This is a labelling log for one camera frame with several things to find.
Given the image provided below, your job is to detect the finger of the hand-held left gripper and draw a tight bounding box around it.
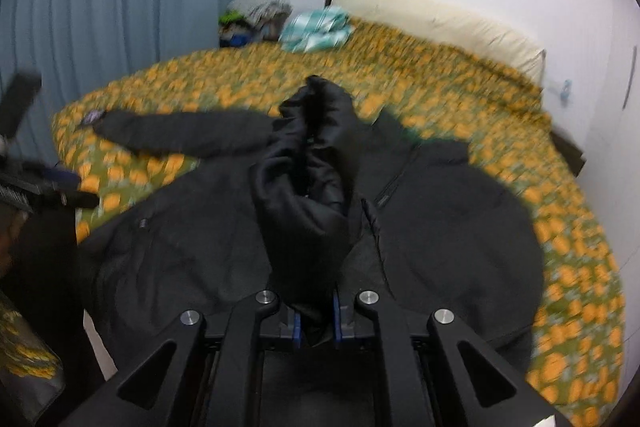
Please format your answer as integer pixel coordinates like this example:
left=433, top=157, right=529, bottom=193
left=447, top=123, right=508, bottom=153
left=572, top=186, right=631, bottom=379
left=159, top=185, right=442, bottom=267
left=52, top=190, right=100, bottom=210
left=30, top=161, right=82, bottom=188

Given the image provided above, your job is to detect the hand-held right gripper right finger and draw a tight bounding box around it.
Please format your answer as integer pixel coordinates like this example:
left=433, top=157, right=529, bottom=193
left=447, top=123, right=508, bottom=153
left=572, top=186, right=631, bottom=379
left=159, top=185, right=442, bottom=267
left=332, top=290, right=571, bottom=427

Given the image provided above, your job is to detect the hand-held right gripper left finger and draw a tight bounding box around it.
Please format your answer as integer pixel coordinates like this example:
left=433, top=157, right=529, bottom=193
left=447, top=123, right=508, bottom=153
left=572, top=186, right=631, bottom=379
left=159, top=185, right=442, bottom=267
left=60, top=290, right=303, bottom=427

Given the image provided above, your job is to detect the black puffer jacket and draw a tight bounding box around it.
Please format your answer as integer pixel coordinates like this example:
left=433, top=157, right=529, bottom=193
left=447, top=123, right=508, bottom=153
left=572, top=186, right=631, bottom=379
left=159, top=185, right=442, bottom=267
left=80, top=75, right=546, bottom=373

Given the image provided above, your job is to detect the person's left forearm camouflage sleeve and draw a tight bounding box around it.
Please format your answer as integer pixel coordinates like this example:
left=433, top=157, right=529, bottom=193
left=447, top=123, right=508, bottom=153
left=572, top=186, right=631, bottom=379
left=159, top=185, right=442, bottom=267
left=0, top=291, right=66, bottom=424

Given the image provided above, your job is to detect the pile of mixed clothes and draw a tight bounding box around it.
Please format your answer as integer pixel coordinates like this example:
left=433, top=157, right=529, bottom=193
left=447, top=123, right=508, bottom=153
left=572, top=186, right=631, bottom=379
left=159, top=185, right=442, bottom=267
left=217, top=0, right=293, bottom=48

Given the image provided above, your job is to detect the blue-grey curtain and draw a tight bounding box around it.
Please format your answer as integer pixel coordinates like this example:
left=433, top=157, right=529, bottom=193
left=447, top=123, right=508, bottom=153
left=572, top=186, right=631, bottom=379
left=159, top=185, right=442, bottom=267
left=0, top=0, right=278, bottom=168

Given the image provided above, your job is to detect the green orange floral blanket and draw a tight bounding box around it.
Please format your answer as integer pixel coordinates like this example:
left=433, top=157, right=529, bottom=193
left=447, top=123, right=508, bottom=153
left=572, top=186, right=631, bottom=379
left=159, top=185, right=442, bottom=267
left=50, top=19, right=626, bottom=427

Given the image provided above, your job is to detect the teal checked cloth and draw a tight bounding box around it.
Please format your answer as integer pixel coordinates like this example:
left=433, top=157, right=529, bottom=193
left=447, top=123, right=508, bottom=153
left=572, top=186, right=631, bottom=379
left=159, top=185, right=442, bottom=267
left=278, top=7, right=355, bottom=54

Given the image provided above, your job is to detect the dark bedside table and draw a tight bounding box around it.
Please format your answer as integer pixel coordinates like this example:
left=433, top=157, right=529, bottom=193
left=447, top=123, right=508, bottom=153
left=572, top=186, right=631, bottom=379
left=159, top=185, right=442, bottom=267
left=549, top=127, right=587, bottom=178

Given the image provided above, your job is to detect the cream pillow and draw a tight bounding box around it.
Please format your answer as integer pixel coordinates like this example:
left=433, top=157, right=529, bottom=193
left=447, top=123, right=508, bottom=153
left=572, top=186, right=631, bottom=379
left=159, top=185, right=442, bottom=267
left=332, top=0, right=547, bottom=85

